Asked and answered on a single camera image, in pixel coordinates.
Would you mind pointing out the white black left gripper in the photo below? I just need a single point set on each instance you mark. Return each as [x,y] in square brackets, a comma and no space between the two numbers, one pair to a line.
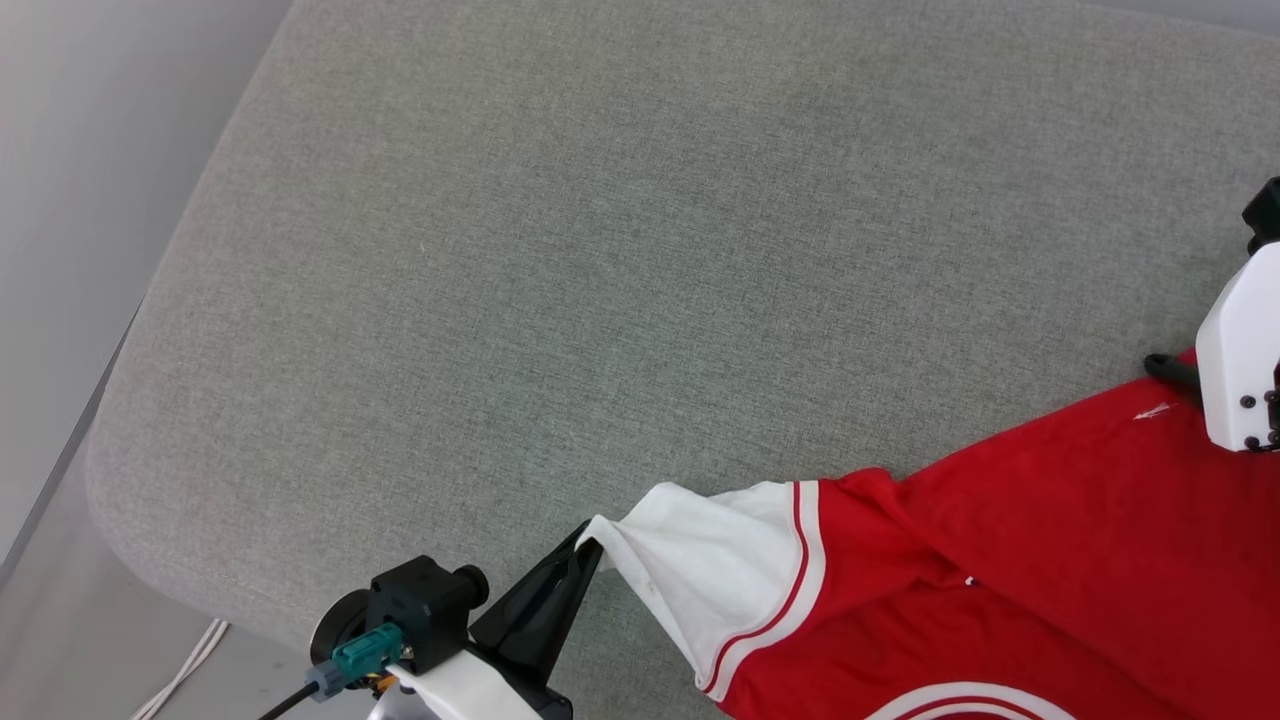
[470,692]

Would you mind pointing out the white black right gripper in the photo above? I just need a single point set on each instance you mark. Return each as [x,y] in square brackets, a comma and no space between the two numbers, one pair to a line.
[1240,350]

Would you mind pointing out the red and white basketball jersey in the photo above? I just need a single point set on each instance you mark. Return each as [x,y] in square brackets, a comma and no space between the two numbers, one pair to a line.
[1000,560]

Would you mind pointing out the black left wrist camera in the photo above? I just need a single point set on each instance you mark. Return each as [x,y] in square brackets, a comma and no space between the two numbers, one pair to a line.
[420,605]

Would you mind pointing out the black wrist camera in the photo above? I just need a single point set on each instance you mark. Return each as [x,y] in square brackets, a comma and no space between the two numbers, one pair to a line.
[1264,212]
[420,605]

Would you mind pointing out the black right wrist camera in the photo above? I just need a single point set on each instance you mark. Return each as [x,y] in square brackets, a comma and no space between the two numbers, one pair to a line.
[1264,212]

